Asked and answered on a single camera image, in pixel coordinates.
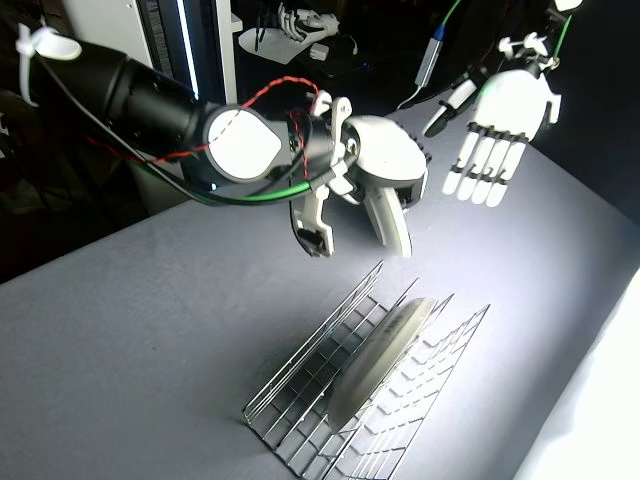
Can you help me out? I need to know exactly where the red and black twisted wire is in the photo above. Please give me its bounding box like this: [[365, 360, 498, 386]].
[[84, 75, 321, 181]]

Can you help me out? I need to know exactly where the grey cable adapter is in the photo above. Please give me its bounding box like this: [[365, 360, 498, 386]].
[[413, 24, 446, 89]]

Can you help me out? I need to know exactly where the white flat board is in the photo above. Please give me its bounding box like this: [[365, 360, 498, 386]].
[[237, 24, 321, 64]]

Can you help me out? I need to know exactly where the white plate with dark rim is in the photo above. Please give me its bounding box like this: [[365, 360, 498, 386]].
[[327, 297, 439, 434]]

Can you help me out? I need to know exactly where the metal wire dish rack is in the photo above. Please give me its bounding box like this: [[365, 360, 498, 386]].
[[241, 259, 491, 479]]

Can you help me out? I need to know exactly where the white and black robot column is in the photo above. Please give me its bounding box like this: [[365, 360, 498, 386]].
[[64, 0, 239, 104]]

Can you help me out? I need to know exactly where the white zip tie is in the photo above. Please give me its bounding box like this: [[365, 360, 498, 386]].
[[14, 19, 59, 109]]

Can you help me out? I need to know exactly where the thin green adapter cable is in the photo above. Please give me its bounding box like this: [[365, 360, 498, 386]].
[[437, 0, 464, 31]]

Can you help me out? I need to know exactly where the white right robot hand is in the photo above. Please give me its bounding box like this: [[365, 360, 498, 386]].
[[347, 114, 434, 260]]

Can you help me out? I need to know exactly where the green left arm cable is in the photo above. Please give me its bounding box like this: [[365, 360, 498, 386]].
[[549, 13, 574, 64]]

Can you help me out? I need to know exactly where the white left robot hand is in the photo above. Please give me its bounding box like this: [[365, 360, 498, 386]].
[[422, 69, 549, 207]]

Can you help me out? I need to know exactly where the thick green right arm cable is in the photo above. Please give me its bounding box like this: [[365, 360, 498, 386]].
[[124, 154, 346, 207]]

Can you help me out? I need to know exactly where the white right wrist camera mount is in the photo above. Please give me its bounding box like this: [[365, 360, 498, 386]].
[[288, 91, 357, 259]]

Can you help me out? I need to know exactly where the black flat device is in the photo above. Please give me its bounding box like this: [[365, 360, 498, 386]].
[[299, 34, 374, 79]]

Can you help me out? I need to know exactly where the spare white robot hand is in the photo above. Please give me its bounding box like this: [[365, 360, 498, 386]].
[[277, 0, 341, 44]]

